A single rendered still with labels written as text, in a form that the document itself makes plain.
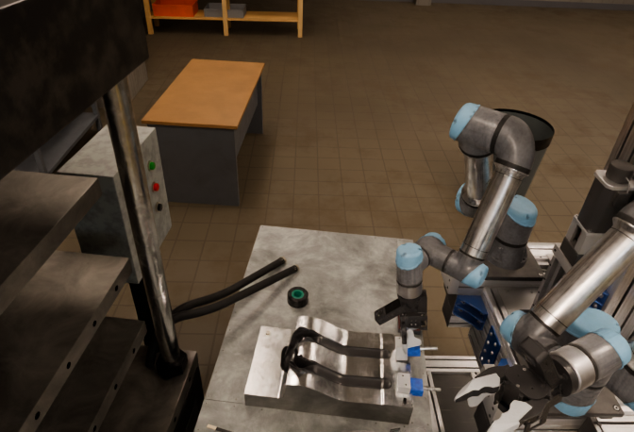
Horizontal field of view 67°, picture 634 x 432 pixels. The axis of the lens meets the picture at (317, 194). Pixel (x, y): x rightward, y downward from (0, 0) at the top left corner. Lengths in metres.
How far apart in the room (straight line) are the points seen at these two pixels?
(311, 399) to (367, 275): 0.65
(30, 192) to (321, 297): 1.09
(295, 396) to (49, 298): 0.73
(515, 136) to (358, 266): 0.93
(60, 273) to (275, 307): 0.79
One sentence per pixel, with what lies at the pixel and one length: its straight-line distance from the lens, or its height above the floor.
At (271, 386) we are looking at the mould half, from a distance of 1.57.
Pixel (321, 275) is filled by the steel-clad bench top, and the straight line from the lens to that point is 1.97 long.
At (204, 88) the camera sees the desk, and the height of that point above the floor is 0.69.
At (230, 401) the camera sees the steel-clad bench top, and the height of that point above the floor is 0.80.
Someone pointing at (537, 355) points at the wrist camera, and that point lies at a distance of 0.87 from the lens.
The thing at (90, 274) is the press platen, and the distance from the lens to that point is 1.36.
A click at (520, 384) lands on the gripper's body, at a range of 0.93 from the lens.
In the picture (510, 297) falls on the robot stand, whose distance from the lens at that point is 1.85.
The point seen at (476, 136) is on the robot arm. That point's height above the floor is 1.57.
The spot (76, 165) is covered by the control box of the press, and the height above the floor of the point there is 1.47.
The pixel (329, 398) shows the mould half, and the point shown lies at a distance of 1.52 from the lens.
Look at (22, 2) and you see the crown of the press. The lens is 0.80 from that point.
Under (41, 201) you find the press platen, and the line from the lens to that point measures 1.21.
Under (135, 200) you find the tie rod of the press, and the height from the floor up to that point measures 1.48.
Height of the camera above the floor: 2.17
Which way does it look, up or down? 34 degrees down
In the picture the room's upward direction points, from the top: 3 degrees clockwise
